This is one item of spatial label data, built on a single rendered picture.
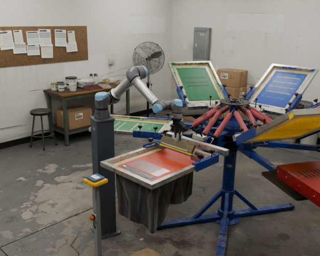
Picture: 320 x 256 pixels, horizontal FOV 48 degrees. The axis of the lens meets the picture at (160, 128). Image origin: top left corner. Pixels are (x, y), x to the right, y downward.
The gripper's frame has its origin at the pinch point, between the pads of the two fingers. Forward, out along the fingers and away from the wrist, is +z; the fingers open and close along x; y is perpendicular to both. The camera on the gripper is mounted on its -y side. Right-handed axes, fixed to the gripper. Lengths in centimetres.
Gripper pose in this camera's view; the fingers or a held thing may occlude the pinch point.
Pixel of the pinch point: (178, 140)
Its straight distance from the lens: 308.1
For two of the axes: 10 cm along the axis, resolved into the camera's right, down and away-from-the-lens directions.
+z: -0.1, 9.6, 2.9
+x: -6.9, 2.0, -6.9
